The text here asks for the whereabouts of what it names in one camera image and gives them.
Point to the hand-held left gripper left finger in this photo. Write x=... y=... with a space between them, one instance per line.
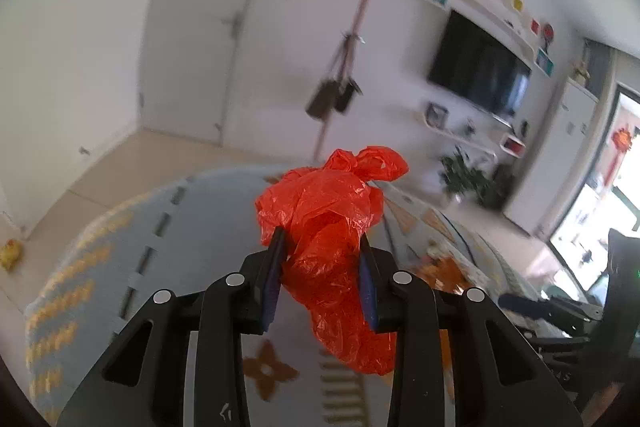
x=272 y=292

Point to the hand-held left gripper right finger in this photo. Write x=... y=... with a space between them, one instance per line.
x=367 y=292

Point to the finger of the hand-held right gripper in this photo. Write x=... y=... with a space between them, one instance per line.
x=520 y=303

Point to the red plastic bag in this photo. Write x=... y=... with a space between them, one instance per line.
x=325 y=217

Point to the orange brown wrapper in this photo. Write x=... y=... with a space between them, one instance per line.
x=445 y=274

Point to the green potted plant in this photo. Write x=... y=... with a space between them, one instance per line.
x=475 y=182

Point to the red knot ornament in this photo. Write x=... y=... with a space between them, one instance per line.
x=621 y=142

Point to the white red box shelf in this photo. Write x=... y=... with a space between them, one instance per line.
x=511 y=145

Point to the white wavy low shelf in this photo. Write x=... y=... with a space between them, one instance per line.
x=455 y=137

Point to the small shelf pot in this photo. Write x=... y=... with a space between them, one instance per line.
x=469 y=128

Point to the dark hanging bag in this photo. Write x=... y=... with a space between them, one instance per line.
x=346 y=97

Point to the brown hanging bag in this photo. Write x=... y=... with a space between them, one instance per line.
x=320 y=99

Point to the flower vase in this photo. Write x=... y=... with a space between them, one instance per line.
x=581 y=73

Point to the small blue box shelf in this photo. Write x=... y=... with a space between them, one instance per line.
x=545 y=62

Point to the yellow toy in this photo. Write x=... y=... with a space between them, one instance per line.
x=10 y=254

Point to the round fan ornament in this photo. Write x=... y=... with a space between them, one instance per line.
x=548 y=34

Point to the white door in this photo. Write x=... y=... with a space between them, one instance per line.
x=190 y=32

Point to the white wavy long shelf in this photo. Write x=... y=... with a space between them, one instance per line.
x=500 y=29

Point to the black butterfly frame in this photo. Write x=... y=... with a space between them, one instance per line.
x=436 y=115

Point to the black wall television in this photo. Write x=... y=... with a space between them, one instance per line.
x=475 y=62

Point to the red square wall picture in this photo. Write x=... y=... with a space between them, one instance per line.
x=535 y=26

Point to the yellow square wall picture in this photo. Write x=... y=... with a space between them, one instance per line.
x=517 y=3

